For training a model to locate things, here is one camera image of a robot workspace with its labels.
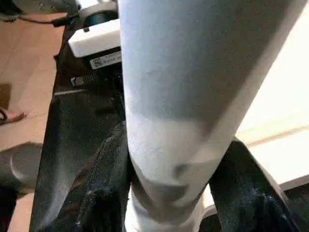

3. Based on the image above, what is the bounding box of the white plastic table leg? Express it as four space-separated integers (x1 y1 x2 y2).
116 0 309 232

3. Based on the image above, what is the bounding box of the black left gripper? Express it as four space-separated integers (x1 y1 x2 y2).
70 46 127 121

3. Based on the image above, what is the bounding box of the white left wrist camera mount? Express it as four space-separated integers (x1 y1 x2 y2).
68 0 121 59

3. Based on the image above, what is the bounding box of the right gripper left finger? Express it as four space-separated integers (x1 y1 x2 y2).
70 121 133 232

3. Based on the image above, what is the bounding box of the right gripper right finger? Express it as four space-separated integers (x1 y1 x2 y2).
209 138 309 232

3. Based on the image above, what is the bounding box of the black work mat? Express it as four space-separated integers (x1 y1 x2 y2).
28 24 309 232

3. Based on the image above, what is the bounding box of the white plastic table top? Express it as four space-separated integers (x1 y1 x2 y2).
200 10 309 220

